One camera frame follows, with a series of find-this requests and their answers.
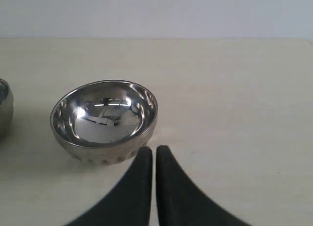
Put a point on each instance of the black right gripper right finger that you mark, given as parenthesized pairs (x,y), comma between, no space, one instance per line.
(180,202)

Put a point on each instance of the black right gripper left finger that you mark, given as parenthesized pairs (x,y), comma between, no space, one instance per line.
(129,202)

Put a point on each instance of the dimpled steel bowl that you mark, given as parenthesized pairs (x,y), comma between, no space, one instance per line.
(106,121)

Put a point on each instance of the smooth steel bowl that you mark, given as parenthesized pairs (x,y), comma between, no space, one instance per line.
(6,107)

